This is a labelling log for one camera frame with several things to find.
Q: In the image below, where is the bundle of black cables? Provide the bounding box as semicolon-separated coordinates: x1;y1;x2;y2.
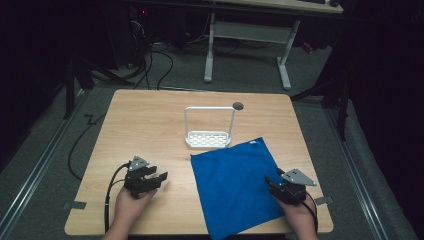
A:
128;6;175;91

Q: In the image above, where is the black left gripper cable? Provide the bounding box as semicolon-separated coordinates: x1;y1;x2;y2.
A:
104;162;131;234

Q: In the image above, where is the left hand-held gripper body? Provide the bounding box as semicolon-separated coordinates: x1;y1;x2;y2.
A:
123;155;152;200

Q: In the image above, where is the black metal stand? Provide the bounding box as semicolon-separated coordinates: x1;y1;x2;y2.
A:
62;54;134;120
290;49;354;142

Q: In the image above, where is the white rack with handle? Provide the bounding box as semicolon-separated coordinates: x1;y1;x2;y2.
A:
184;105;237;150

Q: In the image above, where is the white-legged desk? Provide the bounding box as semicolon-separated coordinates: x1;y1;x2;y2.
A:
203;0;344;91

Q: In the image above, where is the metal floor rail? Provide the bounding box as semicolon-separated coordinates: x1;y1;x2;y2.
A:
324;108;389;240
0;89;88;236

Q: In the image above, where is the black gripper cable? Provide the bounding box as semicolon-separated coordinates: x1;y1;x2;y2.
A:
104;162;131;234
304;191;319;234

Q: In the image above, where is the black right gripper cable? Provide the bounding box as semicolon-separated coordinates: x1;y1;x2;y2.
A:
304;191;319;234

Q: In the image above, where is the grey tape strip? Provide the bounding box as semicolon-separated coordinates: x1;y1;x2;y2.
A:
63;200;88;211
314;195;334;206

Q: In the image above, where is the person's left hand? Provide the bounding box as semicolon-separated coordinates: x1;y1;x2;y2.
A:
114;186;158;225

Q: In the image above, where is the black floor cable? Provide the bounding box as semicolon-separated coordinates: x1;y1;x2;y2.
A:
67;113;107;182

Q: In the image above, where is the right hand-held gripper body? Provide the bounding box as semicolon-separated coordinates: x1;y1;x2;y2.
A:
275;168;317;205

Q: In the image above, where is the person's right hand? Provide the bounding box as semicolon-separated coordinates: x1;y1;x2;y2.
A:
277;199;317;228

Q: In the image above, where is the blue cloth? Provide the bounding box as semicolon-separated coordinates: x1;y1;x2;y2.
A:
190;136;286;240

